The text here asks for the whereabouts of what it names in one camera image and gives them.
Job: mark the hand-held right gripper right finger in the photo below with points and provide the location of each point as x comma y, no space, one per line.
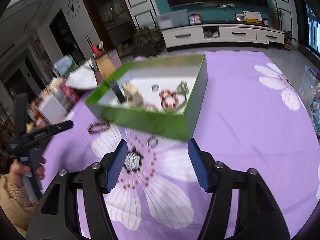
200,167

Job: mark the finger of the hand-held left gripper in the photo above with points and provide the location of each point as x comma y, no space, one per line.
50,131
21,112

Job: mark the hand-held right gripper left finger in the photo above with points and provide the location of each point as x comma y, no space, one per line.
116,167

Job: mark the green cardboard box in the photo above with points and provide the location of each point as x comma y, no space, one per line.
150,122

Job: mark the silver bangle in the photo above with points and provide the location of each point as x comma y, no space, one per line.
185,102

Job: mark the cream wrist watch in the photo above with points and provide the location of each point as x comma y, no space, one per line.
133,96

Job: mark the black bangle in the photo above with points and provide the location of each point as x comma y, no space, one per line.
117,91

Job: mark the person's left forearm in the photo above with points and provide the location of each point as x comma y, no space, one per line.
12,200

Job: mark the person's left hand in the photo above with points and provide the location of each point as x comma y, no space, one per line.
15,169

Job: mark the white cardboard box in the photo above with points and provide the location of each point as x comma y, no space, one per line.
51,110

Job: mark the purple floral tablecloth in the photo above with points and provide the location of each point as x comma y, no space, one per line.
237,120

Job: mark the white paper sheet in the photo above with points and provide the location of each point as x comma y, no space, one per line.
81,78

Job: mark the bushy floor plant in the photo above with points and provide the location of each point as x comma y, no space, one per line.
146,38

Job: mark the white television cabinet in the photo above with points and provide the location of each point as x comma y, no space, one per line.
182,36

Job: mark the dark wooden cabinet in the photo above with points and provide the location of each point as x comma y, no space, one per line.
110,12

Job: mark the small red blue device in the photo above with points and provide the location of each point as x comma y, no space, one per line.
194,19

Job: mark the translucent storage box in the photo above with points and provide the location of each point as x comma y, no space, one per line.
171,18

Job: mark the small potted plant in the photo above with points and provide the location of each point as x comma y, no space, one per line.
288,41

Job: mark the white desk calendar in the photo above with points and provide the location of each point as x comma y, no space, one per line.
251,17

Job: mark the small table clock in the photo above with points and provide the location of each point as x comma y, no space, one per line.
265,22

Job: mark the white power strip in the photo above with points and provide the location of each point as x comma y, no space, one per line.
226,5

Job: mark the tall potted plant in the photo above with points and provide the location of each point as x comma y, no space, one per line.
275,17

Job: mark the window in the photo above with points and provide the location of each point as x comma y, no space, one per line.
313,30

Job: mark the wall clock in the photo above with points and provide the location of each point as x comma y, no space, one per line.
73,8

